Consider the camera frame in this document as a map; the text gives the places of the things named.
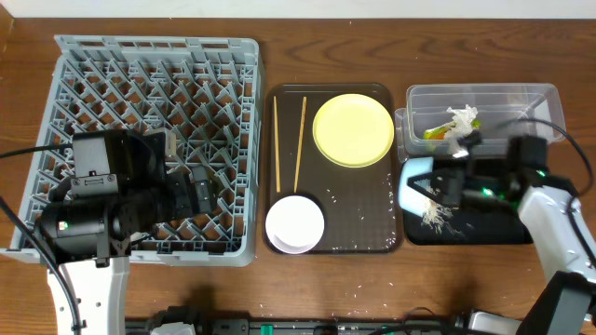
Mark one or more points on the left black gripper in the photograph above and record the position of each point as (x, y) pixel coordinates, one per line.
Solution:
(187, 194)

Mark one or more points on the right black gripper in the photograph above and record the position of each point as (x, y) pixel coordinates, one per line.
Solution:
(448, 189)

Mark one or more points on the light blue bowl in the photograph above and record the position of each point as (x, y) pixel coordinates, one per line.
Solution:
(410, 200)

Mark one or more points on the green orange snack wrapper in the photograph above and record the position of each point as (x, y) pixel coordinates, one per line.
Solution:
(440, 132)

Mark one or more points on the white napkin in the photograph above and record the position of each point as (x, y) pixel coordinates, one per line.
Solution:
(463, 119)

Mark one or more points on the yellow plate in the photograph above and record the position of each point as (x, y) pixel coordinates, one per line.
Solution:
(353, 130)

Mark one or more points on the pink bowl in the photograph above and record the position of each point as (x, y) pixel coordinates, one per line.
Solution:
(294, 224)

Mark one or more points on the wooden chopstick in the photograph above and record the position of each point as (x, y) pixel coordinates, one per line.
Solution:
(300, 145)
(276, 144)

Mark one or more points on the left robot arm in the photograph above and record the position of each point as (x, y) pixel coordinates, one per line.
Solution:
(87, 240)

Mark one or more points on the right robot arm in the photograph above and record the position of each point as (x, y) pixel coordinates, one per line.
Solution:
(548, 208)

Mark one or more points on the rice food waste pile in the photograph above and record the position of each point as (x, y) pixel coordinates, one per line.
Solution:
(437, 217)

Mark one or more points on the grey dishwasher rack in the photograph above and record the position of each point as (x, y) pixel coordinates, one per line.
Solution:
(209, 92)

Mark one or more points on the black plastic bin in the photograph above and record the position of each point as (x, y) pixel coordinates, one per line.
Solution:
(474, 227)

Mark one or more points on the brown serving tray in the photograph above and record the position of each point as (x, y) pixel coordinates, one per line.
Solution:
(359, 205)

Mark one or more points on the clear plastic bin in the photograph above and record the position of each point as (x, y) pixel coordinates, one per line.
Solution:
(503, 110)

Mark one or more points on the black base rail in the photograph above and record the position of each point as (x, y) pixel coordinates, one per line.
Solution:
(419, 321)

